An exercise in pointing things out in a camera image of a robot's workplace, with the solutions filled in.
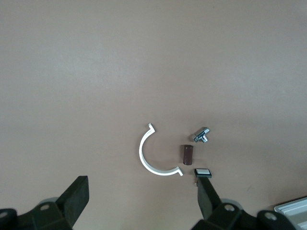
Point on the brown cylinder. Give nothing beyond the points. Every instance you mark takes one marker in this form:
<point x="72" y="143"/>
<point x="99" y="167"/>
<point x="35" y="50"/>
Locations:
<point x="187" y="154"/>

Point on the black white rectangular switch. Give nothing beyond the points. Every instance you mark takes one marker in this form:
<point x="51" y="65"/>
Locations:
<point x="203" y="171"/>

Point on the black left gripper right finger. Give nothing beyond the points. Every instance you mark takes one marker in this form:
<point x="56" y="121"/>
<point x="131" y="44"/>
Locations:
<point x="208" y="203"/>

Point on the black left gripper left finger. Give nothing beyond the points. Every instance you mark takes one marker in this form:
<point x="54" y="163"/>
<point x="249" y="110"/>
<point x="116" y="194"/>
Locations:
<point x="72" y="203"/>

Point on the chrome tee fitting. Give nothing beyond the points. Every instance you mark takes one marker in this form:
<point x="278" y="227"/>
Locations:
<point x="200" y="135"/>

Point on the brown table cover mat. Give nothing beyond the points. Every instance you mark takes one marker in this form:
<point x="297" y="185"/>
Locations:
<point x="96" y="72"/>

